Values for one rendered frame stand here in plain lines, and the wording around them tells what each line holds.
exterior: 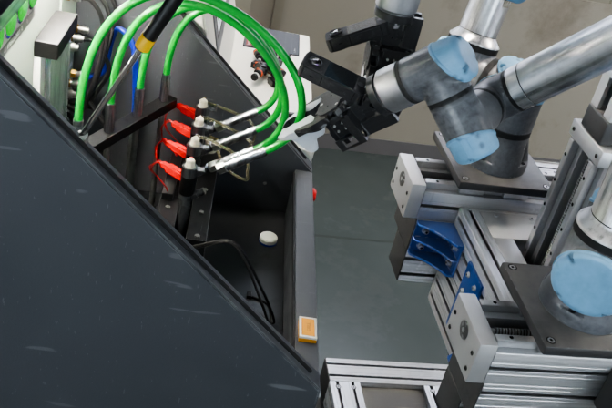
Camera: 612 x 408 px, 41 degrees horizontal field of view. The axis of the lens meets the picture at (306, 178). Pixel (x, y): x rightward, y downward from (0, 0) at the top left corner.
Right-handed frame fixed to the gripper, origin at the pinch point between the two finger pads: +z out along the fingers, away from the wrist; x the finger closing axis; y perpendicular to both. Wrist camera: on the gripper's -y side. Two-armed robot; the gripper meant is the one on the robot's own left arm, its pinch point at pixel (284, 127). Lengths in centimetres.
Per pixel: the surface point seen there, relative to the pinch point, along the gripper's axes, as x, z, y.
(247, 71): 61, 42, 10
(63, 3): 10.4, 27.3, -37.2
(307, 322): -24.1, 5.1, 23.0
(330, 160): 177, 121, 111
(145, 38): -30.3, -15.0, -33.4
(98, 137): -4.5, 29.8, -16.8
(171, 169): -5.7, 21.1, -5.0
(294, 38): 90, 42, 19
